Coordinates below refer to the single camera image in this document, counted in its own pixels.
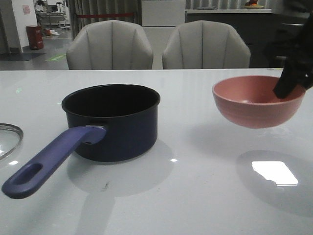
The left beige upholstered chair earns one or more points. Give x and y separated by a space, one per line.
110 45

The white cabinet column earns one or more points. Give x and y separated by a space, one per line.
159 18

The red bin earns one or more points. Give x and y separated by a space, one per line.
34 37

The right beige upholstered chair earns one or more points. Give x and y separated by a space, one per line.
205 45

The dark blue saucepan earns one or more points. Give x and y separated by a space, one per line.
106 123

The dark kitchen counter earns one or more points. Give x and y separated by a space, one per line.
257 28

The red barrier belt stanchion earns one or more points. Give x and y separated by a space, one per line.
76 17

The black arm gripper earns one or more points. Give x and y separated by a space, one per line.
298 51

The fruit plate on counter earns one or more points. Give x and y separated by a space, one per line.
252 4

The grey curtain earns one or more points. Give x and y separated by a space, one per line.
103 7

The pink bowl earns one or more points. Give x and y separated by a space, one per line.
249 101

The glass lid with blue knob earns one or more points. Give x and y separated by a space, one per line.
11 137

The beige upholstered chair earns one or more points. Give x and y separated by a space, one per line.
205 45
110 45

